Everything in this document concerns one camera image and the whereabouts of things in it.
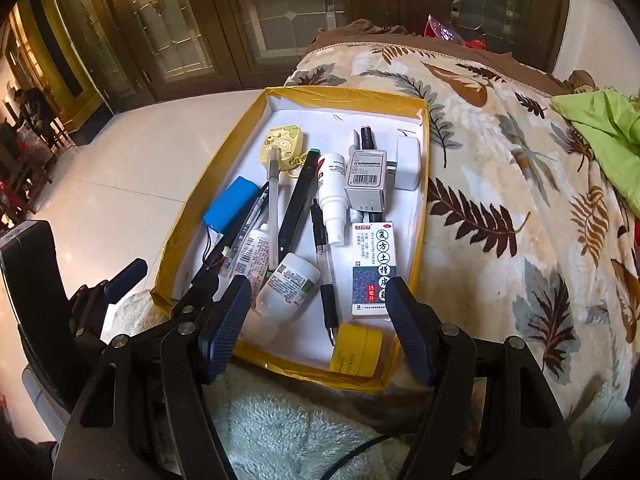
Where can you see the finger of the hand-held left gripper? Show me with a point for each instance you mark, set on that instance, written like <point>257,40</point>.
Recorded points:
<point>190,305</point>
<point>127,277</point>

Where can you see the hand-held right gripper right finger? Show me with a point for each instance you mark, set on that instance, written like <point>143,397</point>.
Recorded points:
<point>410,335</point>

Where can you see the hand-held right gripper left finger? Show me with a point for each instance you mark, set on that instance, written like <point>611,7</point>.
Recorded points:
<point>227,325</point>

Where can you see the white pen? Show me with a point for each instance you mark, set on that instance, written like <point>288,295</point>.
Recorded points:
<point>274,210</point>

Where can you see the yellow-edged cardboard box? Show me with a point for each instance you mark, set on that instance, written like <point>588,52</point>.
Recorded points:
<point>405,210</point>

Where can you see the grey barcode box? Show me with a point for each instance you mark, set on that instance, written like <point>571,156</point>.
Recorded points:
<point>365,180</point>

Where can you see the white spray bottle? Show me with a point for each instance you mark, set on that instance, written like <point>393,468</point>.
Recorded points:
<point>331,185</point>

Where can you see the white charger plug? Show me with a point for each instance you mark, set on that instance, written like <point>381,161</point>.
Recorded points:
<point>407,160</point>

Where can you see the yellow jar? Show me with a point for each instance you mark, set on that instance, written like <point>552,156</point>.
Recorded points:
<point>355,347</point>

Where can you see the white bottle with green label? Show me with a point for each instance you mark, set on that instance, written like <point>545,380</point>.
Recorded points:
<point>285,290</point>

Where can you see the white and blue medicine box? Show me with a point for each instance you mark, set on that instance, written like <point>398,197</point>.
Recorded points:
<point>372,270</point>

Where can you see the white printed tube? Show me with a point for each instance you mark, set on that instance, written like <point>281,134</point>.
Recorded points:
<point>255,255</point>

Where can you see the black ballpoint pen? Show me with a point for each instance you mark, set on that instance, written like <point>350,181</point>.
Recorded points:
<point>327,305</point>

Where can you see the white fluffy towel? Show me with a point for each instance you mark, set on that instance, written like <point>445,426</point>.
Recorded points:
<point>280,420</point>

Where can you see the blue battery pack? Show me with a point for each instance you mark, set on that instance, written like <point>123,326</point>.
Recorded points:
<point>232,205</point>

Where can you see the black pen with green tip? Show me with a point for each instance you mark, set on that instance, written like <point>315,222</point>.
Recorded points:
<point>297,205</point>

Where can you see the dark wooden furniture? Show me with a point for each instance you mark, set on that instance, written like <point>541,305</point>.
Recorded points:
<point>30,110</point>

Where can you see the leaf print blanket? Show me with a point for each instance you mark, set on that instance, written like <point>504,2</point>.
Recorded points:
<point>500,185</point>

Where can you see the black marker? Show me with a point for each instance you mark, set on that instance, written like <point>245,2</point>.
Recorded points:
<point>367,137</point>

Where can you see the green cloth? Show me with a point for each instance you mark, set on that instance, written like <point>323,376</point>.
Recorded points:
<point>605,130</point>

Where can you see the small red object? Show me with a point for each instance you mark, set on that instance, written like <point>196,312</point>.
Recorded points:
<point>477,44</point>

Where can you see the wooden cabinet with glass doors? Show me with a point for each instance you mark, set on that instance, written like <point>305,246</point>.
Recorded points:
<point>300,20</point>

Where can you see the pink plastic bag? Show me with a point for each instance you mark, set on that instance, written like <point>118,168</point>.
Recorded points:
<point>440,30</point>

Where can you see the golden door frame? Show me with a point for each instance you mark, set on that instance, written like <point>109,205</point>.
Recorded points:
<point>55,50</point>

